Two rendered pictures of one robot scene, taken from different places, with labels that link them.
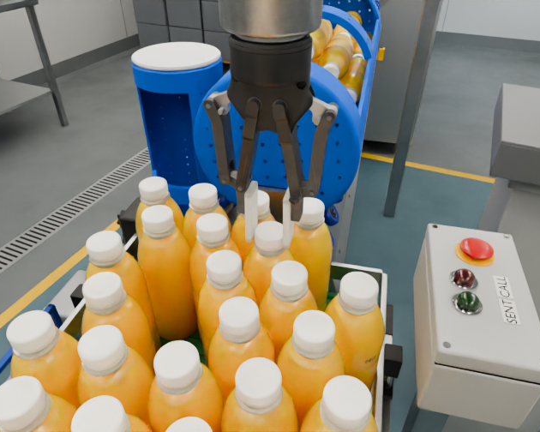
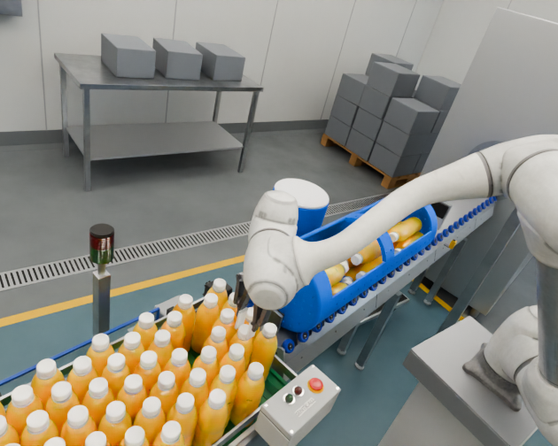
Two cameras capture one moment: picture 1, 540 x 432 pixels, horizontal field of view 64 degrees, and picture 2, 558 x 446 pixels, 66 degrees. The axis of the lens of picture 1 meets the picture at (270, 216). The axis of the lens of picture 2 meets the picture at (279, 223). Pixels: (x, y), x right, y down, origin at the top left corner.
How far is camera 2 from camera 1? 75 cm
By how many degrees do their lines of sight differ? 18
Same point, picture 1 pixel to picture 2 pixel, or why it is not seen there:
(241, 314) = (209, 353)
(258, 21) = not seen: hidden behind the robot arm
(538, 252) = (424, 428)
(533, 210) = (426, 400)
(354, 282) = (255, 366)
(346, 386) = (220, 393)
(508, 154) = (413, 358)
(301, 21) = not seen: hidden behind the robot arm
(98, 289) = (173, 317)
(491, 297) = (300, 403)
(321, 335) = (227, 375)
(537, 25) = not seen: outside the picture
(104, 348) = (162, 338)
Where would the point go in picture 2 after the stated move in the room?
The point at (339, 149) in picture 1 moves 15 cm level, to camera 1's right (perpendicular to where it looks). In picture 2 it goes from (311, 308) to (354, 333)
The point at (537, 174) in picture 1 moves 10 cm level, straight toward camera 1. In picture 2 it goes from (423, 378) to (399, 386)
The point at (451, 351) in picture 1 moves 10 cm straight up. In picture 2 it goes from (265, 408) to (275, 381)
